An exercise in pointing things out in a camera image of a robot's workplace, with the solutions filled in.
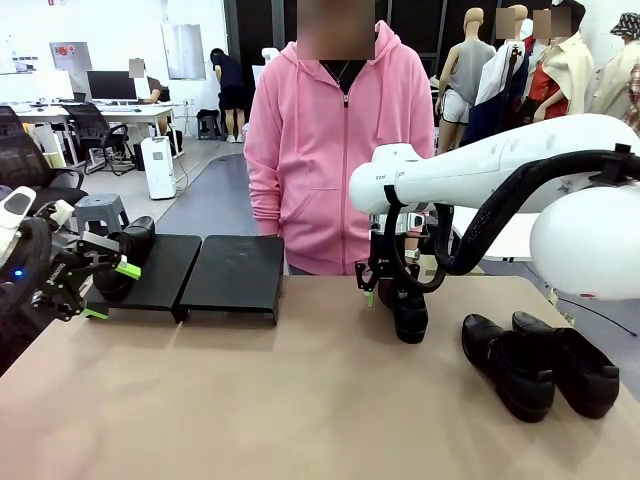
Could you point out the large grey plastic stool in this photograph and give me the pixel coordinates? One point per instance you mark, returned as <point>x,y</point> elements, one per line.
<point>100,202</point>

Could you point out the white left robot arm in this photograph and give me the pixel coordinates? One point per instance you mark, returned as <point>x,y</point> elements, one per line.
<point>12,220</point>

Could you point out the grey panel with red buttons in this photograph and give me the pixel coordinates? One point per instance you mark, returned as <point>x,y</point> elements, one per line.
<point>70,55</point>

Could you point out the black shoe stand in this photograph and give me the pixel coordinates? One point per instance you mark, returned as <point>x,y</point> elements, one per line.
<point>165,275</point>
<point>235,275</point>

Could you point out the black padded office chair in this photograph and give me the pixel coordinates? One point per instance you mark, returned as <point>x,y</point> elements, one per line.
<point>20,150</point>

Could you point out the mannequin in grey tank top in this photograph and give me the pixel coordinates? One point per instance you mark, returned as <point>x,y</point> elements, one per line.
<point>467,70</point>

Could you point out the black mesh office chair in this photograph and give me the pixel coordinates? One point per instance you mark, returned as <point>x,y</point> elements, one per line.
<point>90,127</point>

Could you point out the white office desk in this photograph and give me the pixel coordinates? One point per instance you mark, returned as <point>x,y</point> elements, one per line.
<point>125,111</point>

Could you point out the white pedestal cabinet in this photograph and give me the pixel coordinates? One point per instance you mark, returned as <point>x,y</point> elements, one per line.
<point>50,145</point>

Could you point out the black computer monitor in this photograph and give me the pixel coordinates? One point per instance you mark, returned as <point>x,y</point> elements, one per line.
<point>111,85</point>

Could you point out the small white background robot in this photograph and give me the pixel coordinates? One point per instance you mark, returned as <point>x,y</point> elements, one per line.
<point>270,54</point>

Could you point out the mannequin in cream jacket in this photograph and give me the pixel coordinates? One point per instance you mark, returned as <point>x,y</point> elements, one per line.
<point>565,70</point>

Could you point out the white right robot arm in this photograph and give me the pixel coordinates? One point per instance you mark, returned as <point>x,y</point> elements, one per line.
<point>475,160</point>

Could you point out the mannequin with bucket hat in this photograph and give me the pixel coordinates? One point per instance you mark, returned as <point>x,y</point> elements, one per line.
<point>617,80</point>

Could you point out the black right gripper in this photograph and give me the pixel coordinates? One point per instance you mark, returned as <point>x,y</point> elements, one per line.
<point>384,255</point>

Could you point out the seated person at desk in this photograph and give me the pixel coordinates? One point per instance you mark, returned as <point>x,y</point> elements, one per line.
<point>155,92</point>

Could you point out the black fabric cover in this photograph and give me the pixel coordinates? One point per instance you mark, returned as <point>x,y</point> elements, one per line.
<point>15,340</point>

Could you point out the mannequin in white navy garment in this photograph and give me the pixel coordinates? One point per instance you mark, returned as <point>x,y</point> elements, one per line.
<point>500,90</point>

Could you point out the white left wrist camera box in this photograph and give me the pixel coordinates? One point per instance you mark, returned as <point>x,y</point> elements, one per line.
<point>61,212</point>

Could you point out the person in pink hoodie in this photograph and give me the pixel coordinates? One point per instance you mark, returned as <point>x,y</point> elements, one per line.
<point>310,125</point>

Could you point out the black round-toe loafer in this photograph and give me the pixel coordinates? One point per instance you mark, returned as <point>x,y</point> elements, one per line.
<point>130,240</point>
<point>412,320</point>

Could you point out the person's right forearm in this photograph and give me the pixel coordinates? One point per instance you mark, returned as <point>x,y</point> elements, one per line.
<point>265,200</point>

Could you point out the white side table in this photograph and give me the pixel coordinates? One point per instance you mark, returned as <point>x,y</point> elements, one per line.
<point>500,245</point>

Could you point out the white air purifier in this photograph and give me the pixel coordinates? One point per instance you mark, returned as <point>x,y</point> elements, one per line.
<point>159,170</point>

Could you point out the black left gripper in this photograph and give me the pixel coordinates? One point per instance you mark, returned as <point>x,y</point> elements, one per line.
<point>55,280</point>

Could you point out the black bag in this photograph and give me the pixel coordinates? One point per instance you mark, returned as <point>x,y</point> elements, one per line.
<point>207,113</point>

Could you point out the standing background person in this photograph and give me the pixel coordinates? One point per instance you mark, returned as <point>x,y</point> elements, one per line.
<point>227,85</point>

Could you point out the silver foil board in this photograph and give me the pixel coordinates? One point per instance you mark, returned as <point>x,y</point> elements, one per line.
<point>184,50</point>

